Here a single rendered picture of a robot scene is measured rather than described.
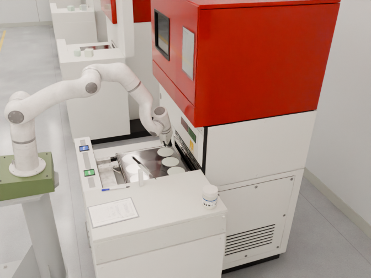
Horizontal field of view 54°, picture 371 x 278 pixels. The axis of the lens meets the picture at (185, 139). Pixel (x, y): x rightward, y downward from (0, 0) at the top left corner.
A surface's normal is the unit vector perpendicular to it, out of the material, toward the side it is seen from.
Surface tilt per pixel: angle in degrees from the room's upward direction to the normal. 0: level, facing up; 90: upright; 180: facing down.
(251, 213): 90
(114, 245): 90
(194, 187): 0
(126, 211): 0
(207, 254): 90
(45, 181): 90
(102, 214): 0
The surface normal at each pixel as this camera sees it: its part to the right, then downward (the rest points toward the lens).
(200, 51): 0.33, 0.48
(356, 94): -0.94, 0.15
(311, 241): 0.02, -0.86
